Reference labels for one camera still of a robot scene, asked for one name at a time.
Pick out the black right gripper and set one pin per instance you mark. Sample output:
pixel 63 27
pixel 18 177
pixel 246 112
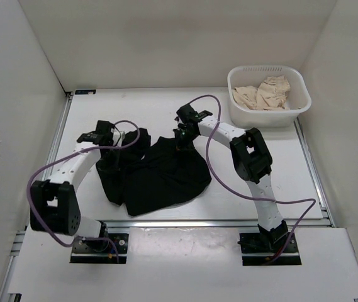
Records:
pixel 182 147

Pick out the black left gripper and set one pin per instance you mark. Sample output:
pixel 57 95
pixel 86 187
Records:
pixel 114 164

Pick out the black trousers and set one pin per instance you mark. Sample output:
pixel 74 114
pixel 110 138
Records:
pixel 154 176

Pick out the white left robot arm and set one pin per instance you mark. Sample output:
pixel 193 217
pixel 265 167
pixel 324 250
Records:
pixel 55 198

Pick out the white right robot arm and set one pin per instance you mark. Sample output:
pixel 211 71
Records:
pixel 251 160

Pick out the beige trousers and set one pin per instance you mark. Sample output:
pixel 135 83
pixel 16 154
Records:
pixel 271 95

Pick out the dark label sticker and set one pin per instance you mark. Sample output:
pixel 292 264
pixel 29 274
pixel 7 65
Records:
pixel 85 92

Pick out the white plastic laundry basket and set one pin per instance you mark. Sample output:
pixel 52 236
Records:
pixel 298 101

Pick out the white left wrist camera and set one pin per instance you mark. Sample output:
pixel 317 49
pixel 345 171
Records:
pixel 118 137

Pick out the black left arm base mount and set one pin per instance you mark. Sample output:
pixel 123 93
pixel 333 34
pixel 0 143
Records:
pixel 101 251

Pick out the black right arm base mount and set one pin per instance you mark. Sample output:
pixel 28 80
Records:
pixel 257 252

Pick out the aluminium table edge rail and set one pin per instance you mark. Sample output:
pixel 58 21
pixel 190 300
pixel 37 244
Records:
pixel 324 222

